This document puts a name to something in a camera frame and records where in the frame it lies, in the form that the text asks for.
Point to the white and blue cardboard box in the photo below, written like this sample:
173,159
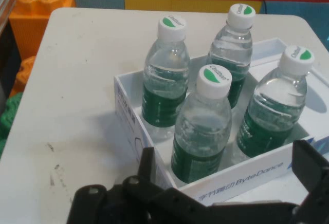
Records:
133,121

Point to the green label water bottle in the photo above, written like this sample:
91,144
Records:
164,93
200,131
272,111
231,44

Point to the green foam building block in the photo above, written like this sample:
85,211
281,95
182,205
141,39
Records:
9,116

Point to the blue foam building block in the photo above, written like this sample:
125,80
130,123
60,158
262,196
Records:
295,18

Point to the orange foam building block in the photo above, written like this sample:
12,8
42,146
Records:
33,21
24,75

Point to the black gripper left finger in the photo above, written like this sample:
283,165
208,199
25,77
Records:
115,203

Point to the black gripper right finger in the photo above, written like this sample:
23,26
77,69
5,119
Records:
316,183

